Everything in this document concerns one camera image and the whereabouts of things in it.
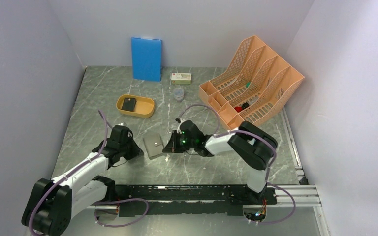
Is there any purple cable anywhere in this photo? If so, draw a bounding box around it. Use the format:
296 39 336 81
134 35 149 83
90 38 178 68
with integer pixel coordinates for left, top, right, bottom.
175 104 297 226
27 109 150 236

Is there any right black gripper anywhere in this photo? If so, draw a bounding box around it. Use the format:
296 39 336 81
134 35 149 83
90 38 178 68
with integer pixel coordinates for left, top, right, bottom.
163 130 196 153

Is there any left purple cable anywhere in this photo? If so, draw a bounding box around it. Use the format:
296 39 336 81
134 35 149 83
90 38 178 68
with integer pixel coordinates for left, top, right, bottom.
27 109 150 236

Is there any blue board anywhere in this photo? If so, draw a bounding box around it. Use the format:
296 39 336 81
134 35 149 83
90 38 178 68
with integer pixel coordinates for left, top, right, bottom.
131 37 162 82

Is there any grey card holder wallet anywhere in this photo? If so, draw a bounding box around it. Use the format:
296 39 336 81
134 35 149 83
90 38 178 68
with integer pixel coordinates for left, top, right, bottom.
143 134 164 160

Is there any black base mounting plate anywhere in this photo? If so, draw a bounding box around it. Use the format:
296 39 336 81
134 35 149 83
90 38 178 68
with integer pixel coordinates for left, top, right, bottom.
95 184 277 217

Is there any orange file organizer rack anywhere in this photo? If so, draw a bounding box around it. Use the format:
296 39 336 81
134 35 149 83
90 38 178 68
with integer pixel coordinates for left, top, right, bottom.
198 35 305 130

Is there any yellow oval tray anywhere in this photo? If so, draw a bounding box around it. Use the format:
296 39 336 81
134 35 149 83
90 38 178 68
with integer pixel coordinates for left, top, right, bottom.
116 94 155 118

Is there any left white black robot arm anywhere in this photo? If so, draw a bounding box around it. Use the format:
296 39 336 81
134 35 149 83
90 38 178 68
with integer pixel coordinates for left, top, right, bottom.
21 124 143 236

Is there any small clear plastic cup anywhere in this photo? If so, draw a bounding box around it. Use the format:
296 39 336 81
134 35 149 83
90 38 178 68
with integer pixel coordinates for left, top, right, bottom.
173 88 185 102

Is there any small white red box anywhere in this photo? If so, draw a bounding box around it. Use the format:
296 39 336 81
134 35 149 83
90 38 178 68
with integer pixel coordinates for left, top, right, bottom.
170 72 192 85

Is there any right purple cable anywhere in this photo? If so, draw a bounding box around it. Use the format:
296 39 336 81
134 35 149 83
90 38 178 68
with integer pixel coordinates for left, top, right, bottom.
175 104 297 226

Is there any black credit card stack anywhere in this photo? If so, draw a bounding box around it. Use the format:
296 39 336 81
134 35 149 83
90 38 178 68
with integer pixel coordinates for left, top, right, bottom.
121 97 136 112

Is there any red black object in rack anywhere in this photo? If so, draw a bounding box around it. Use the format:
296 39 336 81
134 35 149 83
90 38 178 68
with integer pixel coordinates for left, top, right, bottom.
234 102 250 113

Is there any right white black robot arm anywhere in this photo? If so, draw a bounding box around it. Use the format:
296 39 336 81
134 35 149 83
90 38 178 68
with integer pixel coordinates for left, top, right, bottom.
162 120 278 204

